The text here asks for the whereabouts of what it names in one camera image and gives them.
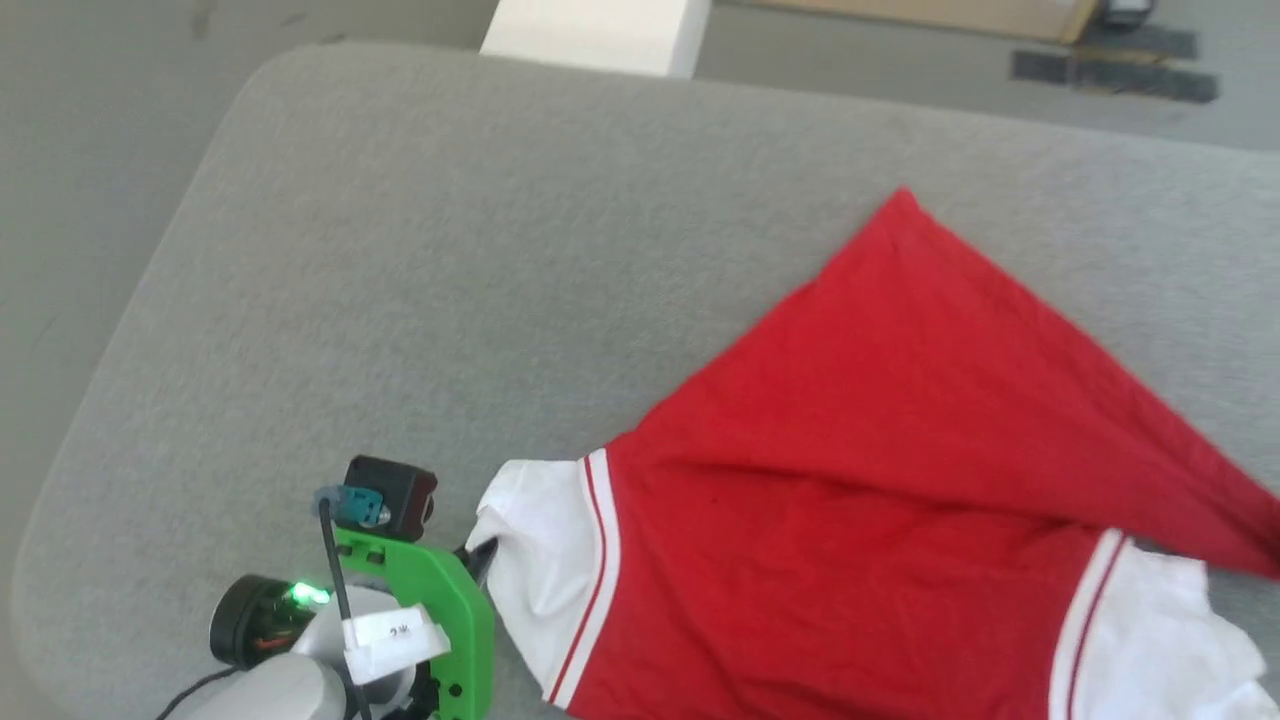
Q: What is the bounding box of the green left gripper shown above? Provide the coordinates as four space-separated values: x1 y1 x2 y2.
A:
330 528 499 720

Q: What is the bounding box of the red and white shirt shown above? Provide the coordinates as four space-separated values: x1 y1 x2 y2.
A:
465 187 1280 720

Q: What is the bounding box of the white paper label tag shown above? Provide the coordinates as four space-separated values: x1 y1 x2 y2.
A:
343 612 451 685

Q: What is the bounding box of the white rectangular box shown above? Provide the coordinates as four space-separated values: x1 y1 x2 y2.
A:
480 0 713 79

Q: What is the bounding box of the long black floor tape strip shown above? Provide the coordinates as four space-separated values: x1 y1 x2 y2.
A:
1070 58 1220 104

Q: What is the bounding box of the thin black cable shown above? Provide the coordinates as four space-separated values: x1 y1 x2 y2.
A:
317 495 377 720
155 667 243 720

